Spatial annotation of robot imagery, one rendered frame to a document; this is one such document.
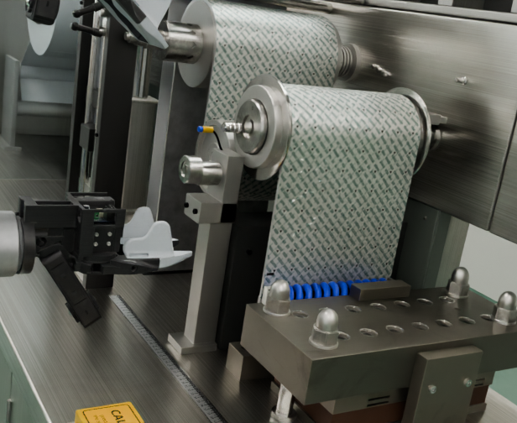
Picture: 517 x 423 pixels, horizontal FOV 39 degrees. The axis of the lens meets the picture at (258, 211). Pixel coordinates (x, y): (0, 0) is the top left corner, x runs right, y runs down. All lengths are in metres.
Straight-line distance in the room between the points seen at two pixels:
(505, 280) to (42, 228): 3.53
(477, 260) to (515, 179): 3.22
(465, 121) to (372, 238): 0.23
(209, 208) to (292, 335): 0.23
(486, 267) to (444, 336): 3.28
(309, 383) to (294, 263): 0.23
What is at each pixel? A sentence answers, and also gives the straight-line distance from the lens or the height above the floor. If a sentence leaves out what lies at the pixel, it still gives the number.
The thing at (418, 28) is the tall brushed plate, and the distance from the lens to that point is 1.28.
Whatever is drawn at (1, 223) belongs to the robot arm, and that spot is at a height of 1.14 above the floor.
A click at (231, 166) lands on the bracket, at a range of 1.03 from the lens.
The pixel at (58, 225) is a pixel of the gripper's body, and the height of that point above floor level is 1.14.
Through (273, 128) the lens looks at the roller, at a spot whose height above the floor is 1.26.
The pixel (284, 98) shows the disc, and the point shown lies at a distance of 0.98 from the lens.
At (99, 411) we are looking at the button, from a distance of 0.92.
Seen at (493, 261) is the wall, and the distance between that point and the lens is 4.25.
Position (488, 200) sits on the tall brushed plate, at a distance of 1.14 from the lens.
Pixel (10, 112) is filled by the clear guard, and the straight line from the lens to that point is 1.91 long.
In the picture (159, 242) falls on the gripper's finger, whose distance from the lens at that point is 0.90.
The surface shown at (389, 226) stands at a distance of 1.13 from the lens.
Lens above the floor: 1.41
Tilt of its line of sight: 16 degrees down
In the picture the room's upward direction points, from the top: 9 degrees clockwise
